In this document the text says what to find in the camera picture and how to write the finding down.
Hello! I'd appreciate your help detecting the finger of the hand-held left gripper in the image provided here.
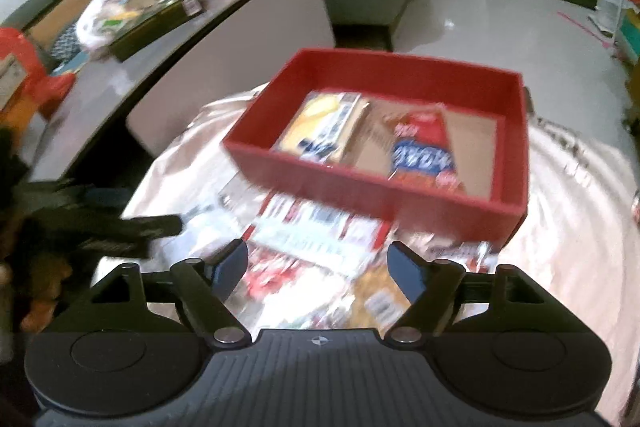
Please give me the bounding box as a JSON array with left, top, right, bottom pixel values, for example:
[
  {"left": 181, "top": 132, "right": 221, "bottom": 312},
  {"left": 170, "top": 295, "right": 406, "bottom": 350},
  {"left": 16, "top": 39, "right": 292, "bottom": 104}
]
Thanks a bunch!
[
  {"left": 122, "top": 214, "right": 182, "bottom": 239},
  {"left": 75, "top": 234, "right": 154, "bottom": 259}
]

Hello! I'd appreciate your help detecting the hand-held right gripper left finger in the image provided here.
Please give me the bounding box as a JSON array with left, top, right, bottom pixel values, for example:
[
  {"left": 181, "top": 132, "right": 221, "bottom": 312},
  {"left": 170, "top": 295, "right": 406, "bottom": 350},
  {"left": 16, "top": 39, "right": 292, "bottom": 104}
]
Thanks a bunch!
[{"left": 89, "top": 239, "right": 252, "bottom": 349}]

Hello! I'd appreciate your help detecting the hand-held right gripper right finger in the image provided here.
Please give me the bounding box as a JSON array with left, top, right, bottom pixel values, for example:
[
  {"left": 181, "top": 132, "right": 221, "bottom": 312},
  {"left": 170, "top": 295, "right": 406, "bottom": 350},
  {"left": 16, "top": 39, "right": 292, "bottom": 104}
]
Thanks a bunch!
[{"left": 381, "top": 241, "right": 551, "bottom": 349}]

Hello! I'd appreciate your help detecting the clear bag of golden pastry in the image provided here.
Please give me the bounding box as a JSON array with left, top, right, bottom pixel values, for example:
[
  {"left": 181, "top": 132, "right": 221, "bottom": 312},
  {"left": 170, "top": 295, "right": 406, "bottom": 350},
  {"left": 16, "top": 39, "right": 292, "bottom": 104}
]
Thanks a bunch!
[{"left": 300, "top": 257, "right": 417, "bottom": 343}]

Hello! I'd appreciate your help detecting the red and white snack packet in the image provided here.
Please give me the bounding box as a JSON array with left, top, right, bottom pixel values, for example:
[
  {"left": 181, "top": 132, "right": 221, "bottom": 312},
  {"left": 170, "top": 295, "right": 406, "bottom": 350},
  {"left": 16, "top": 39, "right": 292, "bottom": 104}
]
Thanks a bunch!
[{"left": 240, "top": 193, "right": 396, "bottom": 278}]

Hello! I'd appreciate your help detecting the red and blue snack packet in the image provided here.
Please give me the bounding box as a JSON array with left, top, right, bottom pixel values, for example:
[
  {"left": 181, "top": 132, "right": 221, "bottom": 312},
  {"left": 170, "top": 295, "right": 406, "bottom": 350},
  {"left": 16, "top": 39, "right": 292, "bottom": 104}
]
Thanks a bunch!
[{"left": 382, "top": 103, "right": 468, "bottom": 195}]

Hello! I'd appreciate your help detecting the red rectangular box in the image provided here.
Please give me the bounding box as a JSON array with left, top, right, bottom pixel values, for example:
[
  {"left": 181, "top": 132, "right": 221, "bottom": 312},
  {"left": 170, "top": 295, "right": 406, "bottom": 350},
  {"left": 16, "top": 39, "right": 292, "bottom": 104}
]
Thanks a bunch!
[{"left": 222, "top": 48, "right": 532, "bottom": 244}]

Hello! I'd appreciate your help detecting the yellow snack packet blue label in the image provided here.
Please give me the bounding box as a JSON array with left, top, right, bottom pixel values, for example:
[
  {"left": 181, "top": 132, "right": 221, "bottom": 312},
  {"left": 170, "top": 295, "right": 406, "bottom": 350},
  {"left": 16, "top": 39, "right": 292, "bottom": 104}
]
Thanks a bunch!
[{"left": 272, "top": 91, "right": 373, "bottom": 165}]

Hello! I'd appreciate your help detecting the red foil snack packet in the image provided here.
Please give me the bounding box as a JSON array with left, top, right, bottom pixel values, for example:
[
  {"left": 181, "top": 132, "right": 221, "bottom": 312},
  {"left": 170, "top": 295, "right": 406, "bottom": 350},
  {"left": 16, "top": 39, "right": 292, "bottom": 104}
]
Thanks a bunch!
[{"left": 246, "top": 249, "right": 301, "bottom": 300}]

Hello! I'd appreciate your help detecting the flower print snack packet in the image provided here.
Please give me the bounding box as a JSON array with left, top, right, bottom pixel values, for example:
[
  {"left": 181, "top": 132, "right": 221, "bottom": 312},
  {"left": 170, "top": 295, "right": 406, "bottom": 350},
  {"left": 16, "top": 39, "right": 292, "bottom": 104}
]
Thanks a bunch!
[{"left": 425, "top": 241, "right": 498, "bottom": 275}]

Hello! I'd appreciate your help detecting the red plastic bag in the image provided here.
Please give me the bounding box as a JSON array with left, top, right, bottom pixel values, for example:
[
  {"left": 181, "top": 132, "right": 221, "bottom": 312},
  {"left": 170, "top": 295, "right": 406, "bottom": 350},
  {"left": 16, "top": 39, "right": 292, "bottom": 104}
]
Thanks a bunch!
[{"left": 0, "top": 27, "right": 76, "bottom": 118}]

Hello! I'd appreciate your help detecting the brown coffee table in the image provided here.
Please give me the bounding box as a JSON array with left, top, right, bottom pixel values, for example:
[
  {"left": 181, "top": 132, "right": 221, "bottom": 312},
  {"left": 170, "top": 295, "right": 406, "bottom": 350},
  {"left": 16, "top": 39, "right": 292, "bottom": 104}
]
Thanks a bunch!
[{"left": 30, "top": 0, "right": 336, "bottom": 182}]

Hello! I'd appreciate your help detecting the brown cardboard piece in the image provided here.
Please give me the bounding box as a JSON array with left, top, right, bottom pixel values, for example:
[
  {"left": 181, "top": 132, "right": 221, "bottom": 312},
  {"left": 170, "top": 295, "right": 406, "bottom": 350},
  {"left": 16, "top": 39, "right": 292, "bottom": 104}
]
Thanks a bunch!
[{"left": 30, "top": 0, "right": 96, "bottom": 48}]

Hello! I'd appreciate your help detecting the dark green tin box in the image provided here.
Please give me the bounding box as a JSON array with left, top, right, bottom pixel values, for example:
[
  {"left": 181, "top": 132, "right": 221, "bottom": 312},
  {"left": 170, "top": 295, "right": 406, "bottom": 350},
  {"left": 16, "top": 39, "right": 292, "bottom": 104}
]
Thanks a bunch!
[{"left": 107, "top": 0, "right": 203, "bottom": 60}]

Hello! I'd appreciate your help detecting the pink stick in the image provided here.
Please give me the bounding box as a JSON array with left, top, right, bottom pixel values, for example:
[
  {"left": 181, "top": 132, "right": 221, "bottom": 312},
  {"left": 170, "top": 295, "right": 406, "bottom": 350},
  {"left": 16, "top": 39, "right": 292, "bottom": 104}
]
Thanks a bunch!
[{"left": 557, "top": 11, "right": 613, "bottom": 45}]

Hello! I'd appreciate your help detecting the teal box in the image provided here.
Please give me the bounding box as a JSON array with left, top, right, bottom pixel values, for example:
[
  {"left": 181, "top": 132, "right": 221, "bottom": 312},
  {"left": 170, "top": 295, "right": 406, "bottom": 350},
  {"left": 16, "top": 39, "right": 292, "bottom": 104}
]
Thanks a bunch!
[{"left": 617, "top": 14, "right": 640, "bottom": 58}]

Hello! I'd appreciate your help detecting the white carton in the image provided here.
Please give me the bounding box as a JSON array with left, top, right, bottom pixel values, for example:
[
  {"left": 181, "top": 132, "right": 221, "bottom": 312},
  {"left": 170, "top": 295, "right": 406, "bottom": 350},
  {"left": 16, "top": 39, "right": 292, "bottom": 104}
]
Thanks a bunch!
[{"left": 595, "top": 0, "right": 623, "bottom": 32}]

